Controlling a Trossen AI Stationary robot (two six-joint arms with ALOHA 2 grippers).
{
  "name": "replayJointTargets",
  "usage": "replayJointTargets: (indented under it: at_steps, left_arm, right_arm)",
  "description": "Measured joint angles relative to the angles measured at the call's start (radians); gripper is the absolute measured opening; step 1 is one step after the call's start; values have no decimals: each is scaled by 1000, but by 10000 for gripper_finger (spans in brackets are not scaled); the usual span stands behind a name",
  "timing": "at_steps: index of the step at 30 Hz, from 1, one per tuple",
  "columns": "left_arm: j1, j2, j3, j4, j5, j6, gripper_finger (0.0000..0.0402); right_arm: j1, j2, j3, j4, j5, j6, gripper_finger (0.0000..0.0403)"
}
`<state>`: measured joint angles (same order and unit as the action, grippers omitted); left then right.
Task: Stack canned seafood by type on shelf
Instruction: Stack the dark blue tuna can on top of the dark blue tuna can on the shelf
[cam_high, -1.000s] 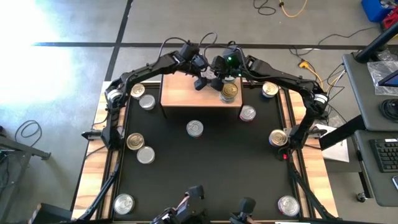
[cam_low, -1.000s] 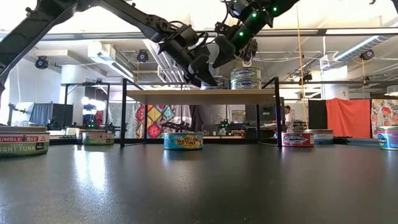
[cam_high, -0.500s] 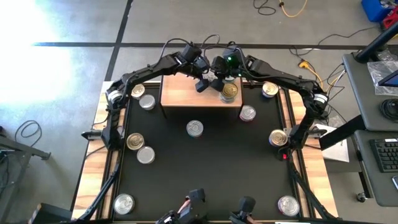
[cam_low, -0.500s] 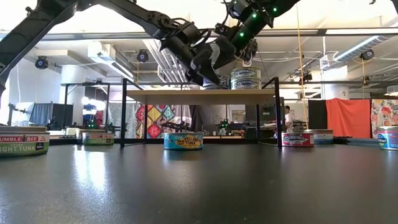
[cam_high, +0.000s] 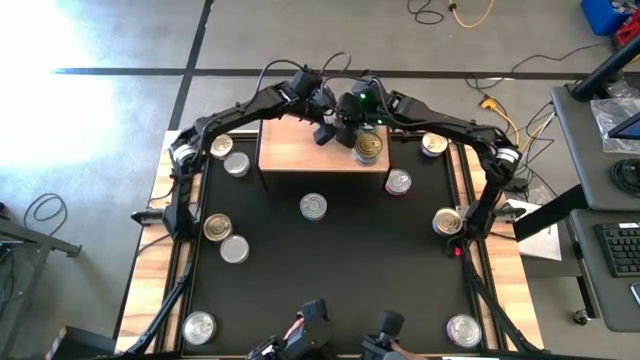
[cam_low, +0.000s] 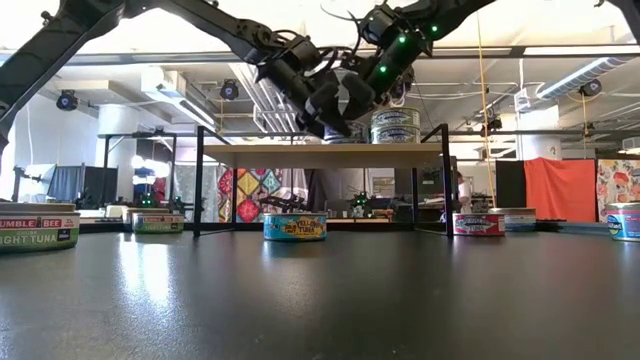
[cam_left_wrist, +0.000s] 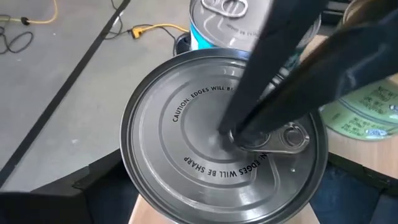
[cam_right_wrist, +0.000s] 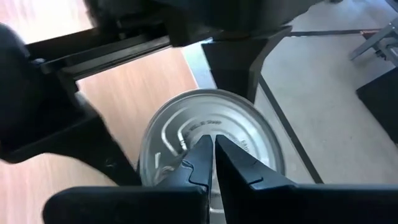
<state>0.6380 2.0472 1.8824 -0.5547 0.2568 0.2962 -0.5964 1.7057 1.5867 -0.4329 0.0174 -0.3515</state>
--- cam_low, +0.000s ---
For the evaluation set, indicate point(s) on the green Bumble Bee tuna can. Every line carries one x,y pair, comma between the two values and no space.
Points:
157,225
37,235

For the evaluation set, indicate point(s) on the orange cloth backdrop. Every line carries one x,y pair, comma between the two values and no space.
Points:
560,190

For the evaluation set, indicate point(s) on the pale green tuna can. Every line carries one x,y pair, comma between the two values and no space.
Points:
395,135

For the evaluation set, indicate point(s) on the green label tuna can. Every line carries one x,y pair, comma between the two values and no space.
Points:
395,117

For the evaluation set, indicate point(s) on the colourful patchwork quilt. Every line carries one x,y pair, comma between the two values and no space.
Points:
250,195

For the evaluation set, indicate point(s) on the blue gold-top tuna can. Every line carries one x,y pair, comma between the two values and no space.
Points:
625,222

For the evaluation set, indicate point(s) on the teal yellowfin tuna can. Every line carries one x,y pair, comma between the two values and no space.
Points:
295,227

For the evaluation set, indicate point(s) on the floral cloth backdrop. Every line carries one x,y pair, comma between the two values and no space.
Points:
617,185

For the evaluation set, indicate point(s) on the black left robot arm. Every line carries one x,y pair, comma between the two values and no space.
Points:
50,50

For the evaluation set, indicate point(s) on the red tuna can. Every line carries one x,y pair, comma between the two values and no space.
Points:
478,225

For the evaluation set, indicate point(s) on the person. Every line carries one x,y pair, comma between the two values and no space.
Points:
464,192

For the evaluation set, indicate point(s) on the black ceiling spotlight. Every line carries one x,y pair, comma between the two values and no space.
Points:
591,87
229,90
66,100
492,125

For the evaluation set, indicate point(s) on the silver-top tuna can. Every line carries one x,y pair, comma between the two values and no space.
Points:
334,136

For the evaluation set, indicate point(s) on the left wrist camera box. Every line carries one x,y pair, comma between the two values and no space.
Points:
305,52

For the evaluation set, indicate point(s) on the dark cloth backdrop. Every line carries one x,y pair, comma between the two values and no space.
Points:
82,182

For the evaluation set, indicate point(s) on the white ribbed air duct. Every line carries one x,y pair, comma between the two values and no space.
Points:
580,75

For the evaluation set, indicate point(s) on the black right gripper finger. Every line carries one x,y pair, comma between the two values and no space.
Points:
404,86
360,96

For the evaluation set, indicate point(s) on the black backdrop panel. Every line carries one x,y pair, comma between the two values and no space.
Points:
510,182

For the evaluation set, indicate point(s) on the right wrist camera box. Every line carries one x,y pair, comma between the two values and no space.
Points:
380,27

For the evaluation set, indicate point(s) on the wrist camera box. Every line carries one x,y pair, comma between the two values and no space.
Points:
305,52
380,27

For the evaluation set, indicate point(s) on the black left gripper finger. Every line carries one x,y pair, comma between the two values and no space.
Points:
314,124
332,107

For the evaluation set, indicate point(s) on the white blue gold-top can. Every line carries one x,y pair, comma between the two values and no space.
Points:
520,220

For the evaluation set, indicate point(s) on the black metal rack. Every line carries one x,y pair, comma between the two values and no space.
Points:
137,135

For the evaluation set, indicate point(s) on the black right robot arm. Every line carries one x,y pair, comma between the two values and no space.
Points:
450,12

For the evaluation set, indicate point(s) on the bright studio light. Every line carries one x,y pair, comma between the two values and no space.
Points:
150,167

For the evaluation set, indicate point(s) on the white ceiling air unit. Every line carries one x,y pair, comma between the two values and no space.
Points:
165,85

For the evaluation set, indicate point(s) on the background black robot arm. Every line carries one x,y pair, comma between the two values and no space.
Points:
285,202

